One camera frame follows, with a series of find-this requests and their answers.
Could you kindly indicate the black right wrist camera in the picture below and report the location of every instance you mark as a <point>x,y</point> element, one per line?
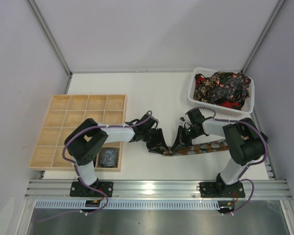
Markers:
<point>195,116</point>

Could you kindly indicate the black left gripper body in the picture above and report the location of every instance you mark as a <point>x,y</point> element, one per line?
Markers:
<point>154,138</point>

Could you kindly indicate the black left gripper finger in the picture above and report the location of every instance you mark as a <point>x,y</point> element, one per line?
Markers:
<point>161,145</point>
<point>152,146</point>

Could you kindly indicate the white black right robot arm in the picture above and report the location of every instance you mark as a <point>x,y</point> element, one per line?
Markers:
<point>246,145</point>

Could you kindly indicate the white plastic basket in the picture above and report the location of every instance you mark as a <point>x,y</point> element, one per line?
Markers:
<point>245,110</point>

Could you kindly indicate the pile of dark floral ties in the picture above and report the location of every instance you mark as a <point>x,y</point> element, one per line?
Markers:
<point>226,89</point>

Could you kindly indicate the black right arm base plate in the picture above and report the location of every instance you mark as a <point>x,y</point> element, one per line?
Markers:
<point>220,190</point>

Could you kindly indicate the orange grey patterned tie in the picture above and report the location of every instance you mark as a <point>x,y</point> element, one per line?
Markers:
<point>202,148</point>

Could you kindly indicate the wooden grid organizer tray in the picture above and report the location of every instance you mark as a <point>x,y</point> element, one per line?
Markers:
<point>65,114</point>

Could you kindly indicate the rolled grey leaf-pattern tie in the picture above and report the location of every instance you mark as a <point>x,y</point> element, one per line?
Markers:
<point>108,158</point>

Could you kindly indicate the aluminium frame rail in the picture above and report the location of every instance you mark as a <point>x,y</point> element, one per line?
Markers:
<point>154,190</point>

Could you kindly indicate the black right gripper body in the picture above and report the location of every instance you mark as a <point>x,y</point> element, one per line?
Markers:
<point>180,136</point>

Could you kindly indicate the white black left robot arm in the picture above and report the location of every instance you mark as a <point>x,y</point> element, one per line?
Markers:
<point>86,141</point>

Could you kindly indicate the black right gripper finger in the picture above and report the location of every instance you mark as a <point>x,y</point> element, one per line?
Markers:
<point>187,142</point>
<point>179,143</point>

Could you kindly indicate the slotted grey cable duct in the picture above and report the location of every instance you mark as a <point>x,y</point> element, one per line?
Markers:
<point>128,204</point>

